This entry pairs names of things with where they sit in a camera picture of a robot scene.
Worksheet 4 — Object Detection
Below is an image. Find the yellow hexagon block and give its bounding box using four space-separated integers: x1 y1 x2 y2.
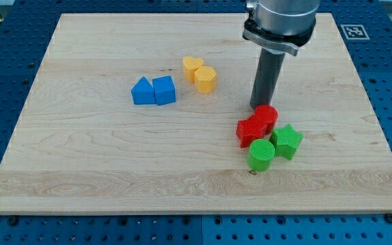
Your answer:
195 66 217 94

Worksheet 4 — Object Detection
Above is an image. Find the black bolt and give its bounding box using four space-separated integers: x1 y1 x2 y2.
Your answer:
385 213 392 224
7 216 19 227

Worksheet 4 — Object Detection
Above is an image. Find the black bolt left front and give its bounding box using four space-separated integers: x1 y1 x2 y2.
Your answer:
7 216 19 227

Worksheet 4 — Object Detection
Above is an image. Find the blue cube block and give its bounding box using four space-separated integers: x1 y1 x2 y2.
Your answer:
152 76 176 105

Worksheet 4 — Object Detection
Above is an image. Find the yellow heart block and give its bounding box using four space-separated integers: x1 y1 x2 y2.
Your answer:
182 56 205 82

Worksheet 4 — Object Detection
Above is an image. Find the red star block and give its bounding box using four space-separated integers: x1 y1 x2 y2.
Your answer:
236 115 267 148

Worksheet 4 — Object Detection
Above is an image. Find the blue triangular block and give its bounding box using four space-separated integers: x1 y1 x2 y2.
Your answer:
131 77 157 105

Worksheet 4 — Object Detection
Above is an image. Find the black bolt right front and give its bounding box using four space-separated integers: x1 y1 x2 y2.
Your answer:
385 213 392 224

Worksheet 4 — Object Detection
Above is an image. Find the red cylinder block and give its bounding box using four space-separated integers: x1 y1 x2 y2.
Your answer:
254 105 278 135

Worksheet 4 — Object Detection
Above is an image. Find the green cylinder block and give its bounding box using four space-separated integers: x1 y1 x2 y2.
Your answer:
247 139 275 172

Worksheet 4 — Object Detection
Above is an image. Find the green star block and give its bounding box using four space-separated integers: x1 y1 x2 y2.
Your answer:
270 124 304 160

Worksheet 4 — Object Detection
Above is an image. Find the wooden board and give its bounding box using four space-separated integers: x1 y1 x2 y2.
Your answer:
0 14 392 215

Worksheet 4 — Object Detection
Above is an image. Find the black white fiducial marker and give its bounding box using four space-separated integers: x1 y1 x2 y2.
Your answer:
341 24 370 40

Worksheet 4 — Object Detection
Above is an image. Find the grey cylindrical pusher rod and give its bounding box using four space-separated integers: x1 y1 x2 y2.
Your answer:
250 49 284 109

